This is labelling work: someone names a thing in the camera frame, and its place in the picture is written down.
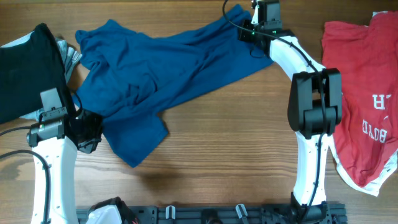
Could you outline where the blue t-shirt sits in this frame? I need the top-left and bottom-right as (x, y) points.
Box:
(75, 5), (272, 167)

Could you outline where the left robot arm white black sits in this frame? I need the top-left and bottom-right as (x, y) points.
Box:
(27, 88), (103, 224)

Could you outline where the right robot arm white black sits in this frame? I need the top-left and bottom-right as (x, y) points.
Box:
(238, 1), (348, 223)

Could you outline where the grey camouflage garment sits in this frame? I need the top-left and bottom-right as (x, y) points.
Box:
(1, 32), (82, 121)

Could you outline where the black folded garment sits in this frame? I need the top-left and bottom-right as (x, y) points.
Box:
(1, 23), (75, 123)

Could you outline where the red t-shirt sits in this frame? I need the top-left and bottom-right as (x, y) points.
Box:
(322, 11), (397, 196)

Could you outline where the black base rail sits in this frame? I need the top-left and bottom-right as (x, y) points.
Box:
(76, 196), (348, 224)

